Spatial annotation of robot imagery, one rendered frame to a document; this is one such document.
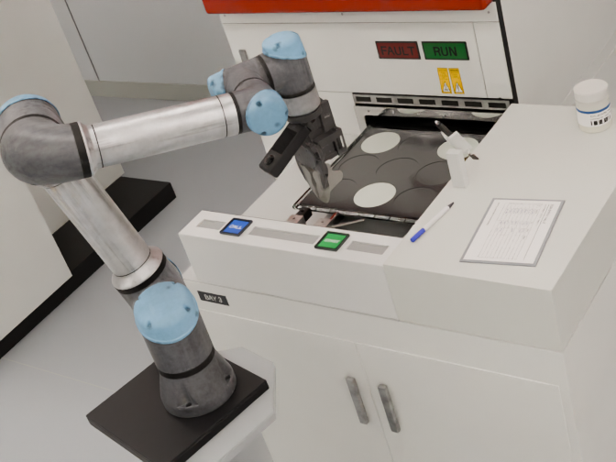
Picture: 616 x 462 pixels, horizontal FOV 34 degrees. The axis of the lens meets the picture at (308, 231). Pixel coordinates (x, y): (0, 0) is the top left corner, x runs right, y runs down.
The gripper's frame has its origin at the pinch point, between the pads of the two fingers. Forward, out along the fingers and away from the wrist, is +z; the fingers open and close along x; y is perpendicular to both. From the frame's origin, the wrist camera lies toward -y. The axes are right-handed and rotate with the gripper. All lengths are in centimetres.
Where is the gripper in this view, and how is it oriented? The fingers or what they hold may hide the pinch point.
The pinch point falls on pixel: (321, 198)
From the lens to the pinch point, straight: 205.3
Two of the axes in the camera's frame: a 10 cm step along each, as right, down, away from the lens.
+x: -5.8, -3.0, 7.6
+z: 2.7, 8.0, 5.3
